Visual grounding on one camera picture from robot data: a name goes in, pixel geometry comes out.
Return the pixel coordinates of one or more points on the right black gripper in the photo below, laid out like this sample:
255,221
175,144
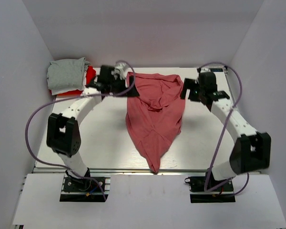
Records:
188,84

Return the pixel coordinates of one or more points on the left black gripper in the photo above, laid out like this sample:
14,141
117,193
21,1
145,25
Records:
132,91

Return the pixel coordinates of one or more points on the pink t shirt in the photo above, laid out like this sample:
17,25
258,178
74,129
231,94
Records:
154,118

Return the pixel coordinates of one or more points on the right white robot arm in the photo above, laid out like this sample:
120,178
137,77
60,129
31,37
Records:
252,149

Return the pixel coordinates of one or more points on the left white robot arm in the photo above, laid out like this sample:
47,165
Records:
63,132

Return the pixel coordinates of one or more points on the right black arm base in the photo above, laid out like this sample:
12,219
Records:
216,191

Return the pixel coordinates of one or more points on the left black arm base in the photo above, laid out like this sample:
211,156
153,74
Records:
85,191

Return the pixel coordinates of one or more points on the grey folded t shirt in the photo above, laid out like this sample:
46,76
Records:
81,63

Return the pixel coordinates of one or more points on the white folded t shirt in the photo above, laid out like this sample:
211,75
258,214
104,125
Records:
61,80

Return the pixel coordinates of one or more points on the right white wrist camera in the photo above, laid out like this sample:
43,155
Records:
203,70

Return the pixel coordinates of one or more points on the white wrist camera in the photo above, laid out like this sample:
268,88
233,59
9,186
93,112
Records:
120,71
203,70

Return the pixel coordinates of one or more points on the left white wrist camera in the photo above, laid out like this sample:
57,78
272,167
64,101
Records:
120,71

